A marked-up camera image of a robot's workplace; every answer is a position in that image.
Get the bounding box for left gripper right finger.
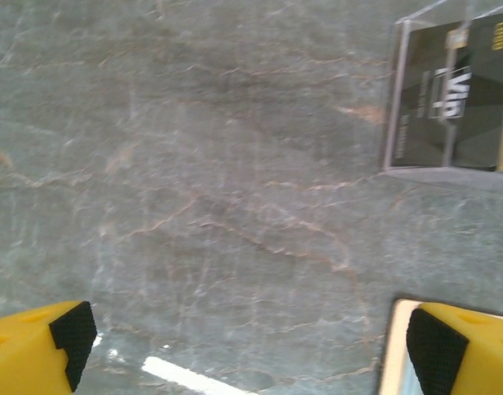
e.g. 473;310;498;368
406;303;503;395

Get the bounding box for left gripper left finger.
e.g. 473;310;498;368
0;300;98;395

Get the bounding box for clear acrylic card stand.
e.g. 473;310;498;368
376;0;503;194

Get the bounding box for black VIP card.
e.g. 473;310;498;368
385;16;503;172

